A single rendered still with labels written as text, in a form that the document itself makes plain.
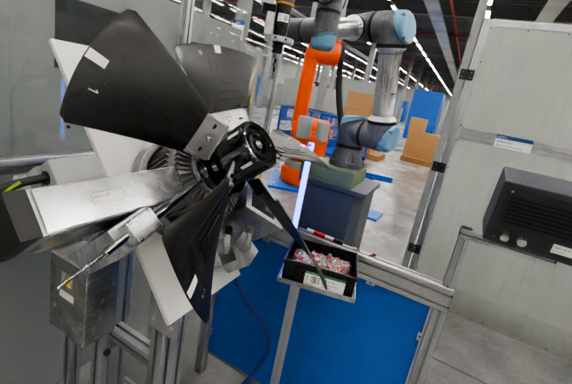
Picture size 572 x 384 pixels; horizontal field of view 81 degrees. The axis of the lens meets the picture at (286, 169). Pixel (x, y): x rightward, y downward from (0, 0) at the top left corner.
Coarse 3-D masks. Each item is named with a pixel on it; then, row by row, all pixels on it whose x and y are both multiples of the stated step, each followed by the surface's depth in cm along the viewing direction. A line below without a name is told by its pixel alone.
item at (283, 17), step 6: (282, 6) 75; (288, 6) 75; (276, 12) 77; (282, 12) 76; (288, 12) 76; (276, 18) 76; (282, 18) 76; (288, 18) 76; (276, 24) 76; (282, 24) 76; (288, 24) 77; (276, 30) 77; (282, 30) 77; (276, 42) 77; (276, 48) 78; (282, 48) 78
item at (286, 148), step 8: (272, 136) 102; (280, 136) 105; (288, 136) 107; (280, 144) 97; (288, 144) 100; (296, 144) 103; (280, 152) 87; (288, 152) 90; (296, 152) 94; (304, 152) 98; (312, 152) 104; (304, 160) 91; (312, 160) 96; (320, 160) 102; (328, 168) 101
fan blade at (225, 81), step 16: (176, 48) 86; (192, 48) 87; (208, 48) 89; (224, 48) 92; (192, 64) 85; (208, 64) 86; (224, 64) 87; (240, 64) 90; (256, 64) 94; (192, 80) 83; (208, 80) 84; (224, 80) 84; (240, 80) 86; (208, 96) 82; (224, 96) 82; (240, 96) 82
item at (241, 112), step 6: (240, 108) 81; (216, 114) 80; (222, 114) 80; (228, 114) 80; (234, 114) 80; (240, 114) 80; (246, 114) 80; (222, 120) 79; (234, 120) 79; (240, 120) 80; (246, 120) 80; (228, 126) 79; (234, 126) 79
